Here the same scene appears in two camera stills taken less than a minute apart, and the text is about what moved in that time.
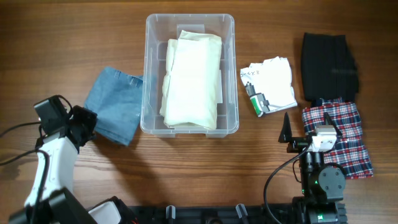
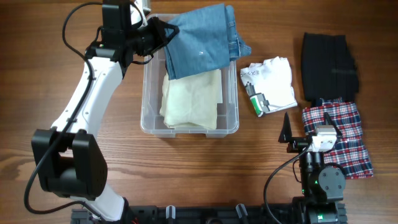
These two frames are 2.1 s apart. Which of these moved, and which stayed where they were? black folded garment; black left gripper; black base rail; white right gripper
Moved: black left gripper
Stayed: black folded garment; white right gripper; black base rail
